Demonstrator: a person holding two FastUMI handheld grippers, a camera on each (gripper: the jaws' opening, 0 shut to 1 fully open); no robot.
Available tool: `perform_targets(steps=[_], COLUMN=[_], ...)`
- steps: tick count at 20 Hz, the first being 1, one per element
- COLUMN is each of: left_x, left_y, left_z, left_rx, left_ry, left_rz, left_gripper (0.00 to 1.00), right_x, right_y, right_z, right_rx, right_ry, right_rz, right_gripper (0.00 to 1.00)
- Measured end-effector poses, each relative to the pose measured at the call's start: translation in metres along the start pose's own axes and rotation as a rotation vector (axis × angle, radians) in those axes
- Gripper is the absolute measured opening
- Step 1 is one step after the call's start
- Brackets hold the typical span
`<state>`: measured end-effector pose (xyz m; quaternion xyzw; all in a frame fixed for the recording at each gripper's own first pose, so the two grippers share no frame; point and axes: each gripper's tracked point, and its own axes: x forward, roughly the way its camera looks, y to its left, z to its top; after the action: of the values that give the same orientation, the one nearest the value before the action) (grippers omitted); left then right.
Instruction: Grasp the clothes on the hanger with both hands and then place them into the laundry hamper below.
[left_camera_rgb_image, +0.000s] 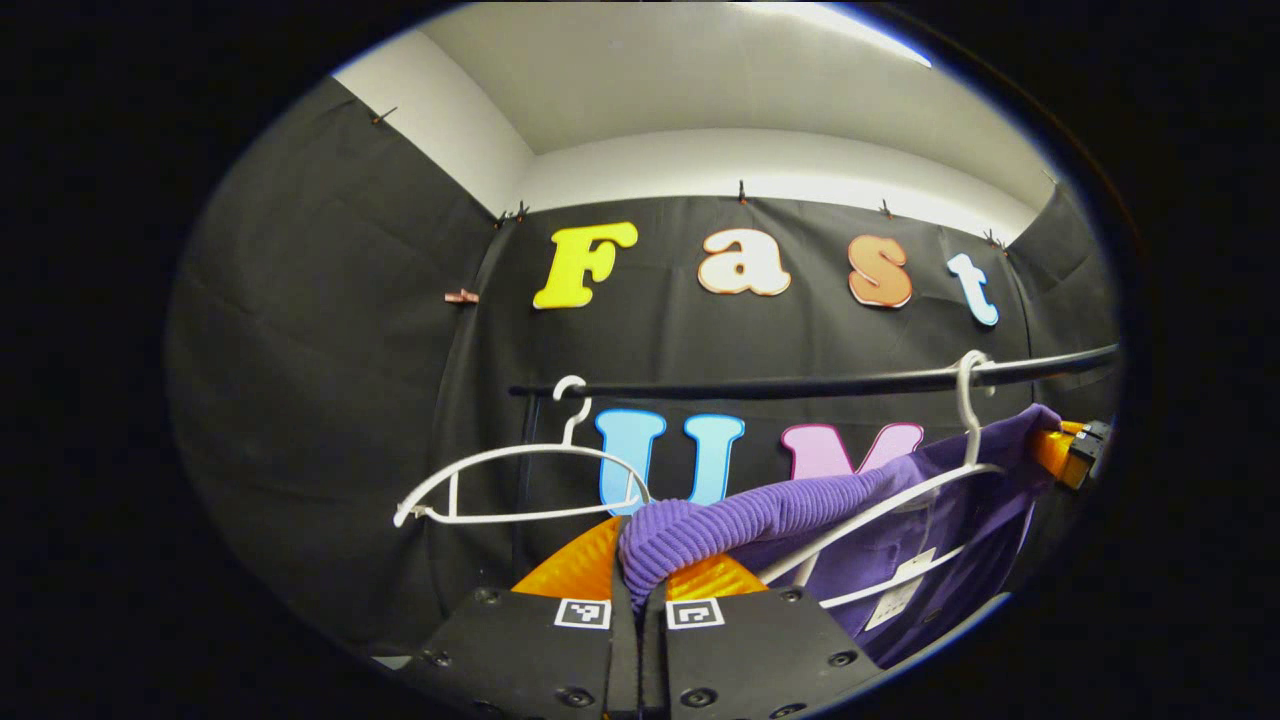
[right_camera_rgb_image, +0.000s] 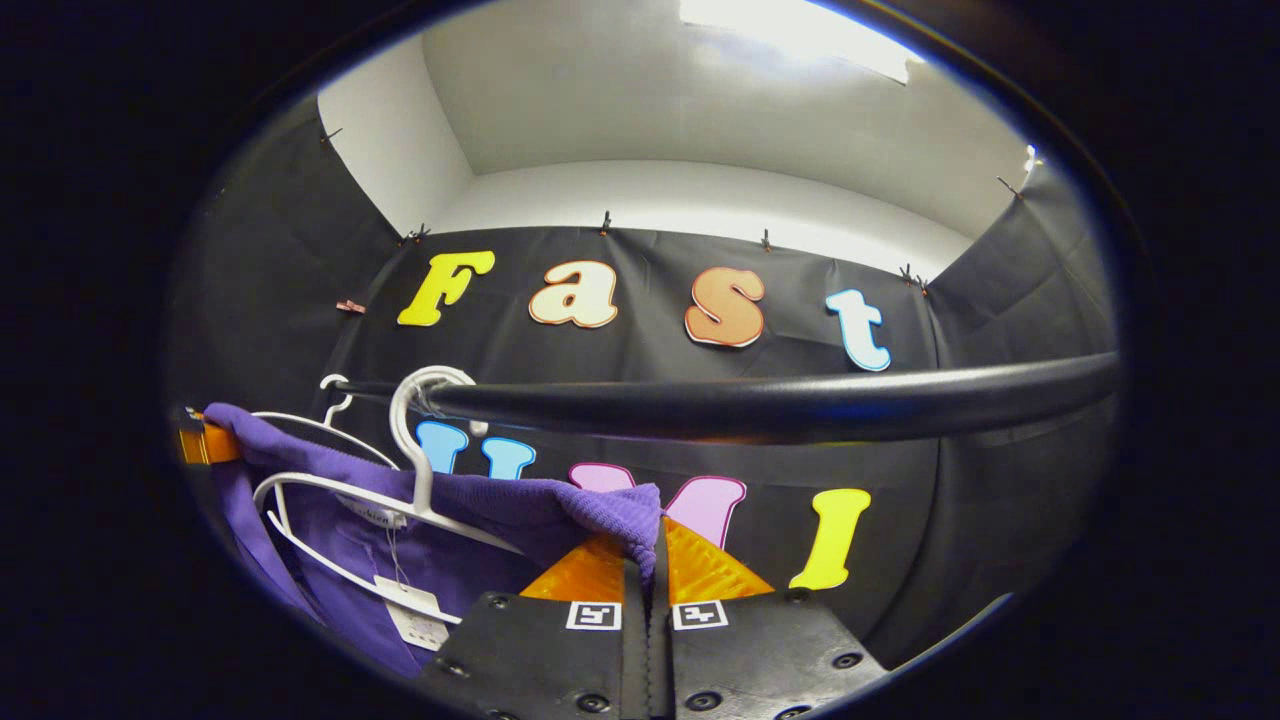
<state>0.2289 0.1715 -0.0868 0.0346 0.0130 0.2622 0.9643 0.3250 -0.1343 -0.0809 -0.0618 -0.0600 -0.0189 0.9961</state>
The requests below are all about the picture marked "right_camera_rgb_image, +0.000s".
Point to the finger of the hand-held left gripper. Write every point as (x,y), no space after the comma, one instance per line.
(205,445)

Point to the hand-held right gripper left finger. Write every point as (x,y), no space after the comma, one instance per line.
(540,660)

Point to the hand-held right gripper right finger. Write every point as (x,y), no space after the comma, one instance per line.
(760,660)

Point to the purple ribbed garment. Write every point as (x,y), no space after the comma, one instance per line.
(480,560)

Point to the white plastic clothes hanger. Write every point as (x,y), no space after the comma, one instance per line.
(330,422)
(422,490)

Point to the pink clip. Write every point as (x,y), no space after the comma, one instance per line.
(350,306)

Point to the black backdrop cloth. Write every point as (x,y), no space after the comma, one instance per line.
(620,355)

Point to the small ceiling light panel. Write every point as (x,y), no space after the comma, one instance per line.
(1031,157)

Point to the large ceiling light panel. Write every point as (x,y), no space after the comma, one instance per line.
(800,30)

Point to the black clothes rail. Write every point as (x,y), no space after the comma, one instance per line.
(800,400)

